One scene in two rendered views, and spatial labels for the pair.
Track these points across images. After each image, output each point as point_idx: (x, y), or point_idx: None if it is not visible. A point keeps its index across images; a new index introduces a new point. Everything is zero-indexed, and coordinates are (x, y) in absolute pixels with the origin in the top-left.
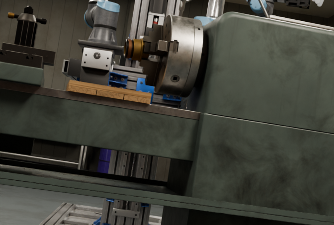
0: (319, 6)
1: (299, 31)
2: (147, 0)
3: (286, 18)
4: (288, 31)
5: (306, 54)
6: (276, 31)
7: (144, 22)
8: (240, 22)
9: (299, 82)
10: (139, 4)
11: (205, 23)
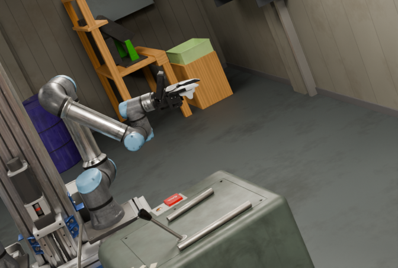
0: (193, 92)
1: (220, 246)
2: (12, 187)
3: (196, 236)
4: (208, 256)
5: (239, 261)
6: (197, 265)
7: (25, 209)
8: None
9: None
10: (7, 196)
11: (91, 187)
